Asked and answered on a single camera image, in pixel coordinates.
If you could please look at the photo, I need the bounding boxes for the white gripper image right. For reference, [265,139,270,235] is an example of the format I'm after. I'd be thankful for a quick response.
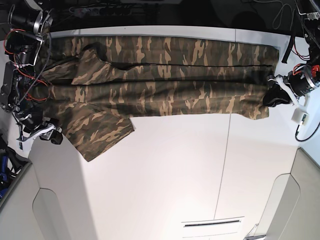
[262,75,309,110]

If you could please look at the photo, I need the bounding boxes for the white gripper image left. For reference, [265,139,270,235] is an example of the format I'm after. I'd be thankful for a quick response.
[18,118,63,145]

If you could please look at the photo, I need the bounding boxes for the camouflage T-shirt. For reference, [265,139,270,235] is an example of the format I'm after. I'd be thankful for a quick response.
[32,35,279,161]

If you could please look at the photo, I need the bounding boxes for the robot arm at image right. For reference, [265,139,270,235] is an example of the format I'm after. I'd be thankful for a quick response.
[263,0,320,108]

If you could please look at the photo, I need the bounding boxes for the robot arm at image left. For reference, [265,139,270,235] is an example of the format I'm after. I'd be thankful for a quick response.
[0,0,63,150]

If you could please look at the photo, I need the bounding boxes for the blue and black equipment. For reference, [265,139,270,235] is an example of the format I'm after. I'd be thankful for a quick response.
[0,131,32,205]

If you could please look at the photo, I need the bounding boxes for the black power strip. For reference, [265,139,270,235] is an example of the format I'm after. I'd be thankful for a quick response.
[69,5,132,18]

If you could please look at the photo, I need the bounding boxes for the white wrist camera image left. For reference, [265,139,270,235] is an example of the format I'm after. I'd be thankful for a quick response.
[16,138,34,153]

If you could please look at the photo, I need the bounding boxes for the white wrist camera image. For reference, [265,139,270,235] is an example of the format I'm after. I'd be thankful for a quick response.
[291,108,309,126]
[16,138,34,153]

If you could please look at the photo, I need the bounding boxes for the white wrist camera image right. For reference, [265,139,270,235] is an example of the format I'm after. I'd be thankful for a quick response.
[291,108,309,126]

